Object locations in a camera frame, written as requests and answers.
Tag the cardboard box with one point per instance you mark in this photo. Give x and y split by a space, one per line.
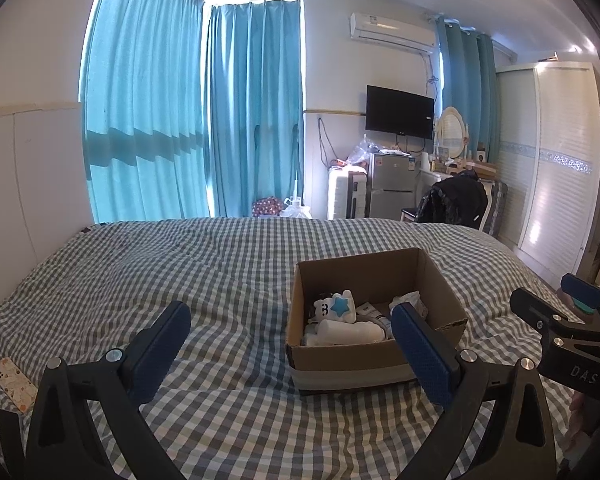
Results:
340 360

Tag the grey checkered blanket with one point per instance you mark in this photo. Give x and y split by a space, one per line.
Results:
180 270

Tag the person's right hand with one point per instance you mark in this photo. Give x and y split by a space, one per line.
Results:
579 420

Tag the white plush toy blue star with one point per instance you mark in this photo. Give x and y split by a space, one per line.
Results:
339 305

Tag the smartphone with patterned case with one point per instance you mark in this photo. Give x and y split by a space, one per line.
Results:
12 385

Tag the black wall television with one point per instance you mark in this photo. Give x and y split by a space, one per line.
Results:
399 111

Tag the oval white mirror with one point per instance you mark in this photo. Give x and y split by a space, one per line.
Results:
451 132

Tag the white suitcase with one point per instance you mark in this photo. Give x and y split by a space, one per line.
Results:
345 195

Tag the grey suitcase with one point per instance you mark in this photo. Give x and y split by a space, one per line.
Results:
497 207

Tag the narrow blue curtain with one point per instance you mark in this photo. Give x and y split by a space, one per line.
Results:
487 100
457 70

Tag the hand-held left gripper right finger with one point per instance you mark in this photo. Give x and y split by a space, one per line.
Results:
422 355

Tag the white plastic bag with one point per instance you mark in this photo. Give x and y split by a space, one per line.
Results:
295 210

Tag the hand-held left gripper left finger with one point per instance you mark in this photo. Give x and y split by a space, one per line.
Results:
160 352

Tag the floral bag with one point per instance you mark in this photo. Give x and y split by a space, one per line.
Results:
266 207

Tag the white air conditioner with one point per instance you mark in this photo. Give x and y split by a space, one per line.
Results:
392 32

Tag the small white bottle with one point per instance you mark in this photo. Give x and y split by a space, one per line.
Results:
375 317

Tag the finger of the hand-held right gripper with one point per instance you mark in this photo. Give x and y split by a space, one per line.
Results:
530 305
582 290

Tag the white tissue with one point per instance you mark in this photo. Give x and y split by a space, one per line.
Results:
407 300

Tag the black jacket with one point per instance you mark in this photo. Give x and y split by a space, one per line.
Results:
455 202

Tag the white louvred wardrobe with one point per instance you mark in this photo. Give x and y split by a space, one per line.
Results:
555 160

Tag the stool with green cushion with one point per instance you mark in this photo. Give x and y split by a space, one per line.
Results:
582 306

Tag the clear plastic bag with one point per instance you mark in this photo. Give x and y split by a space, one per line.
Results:
362 150

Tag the wide blue curtain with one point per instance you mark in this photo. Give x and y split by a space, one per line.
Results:
255 110
145 110

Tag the silver fridge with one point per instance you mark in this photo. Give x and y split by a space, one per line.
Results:
392 185

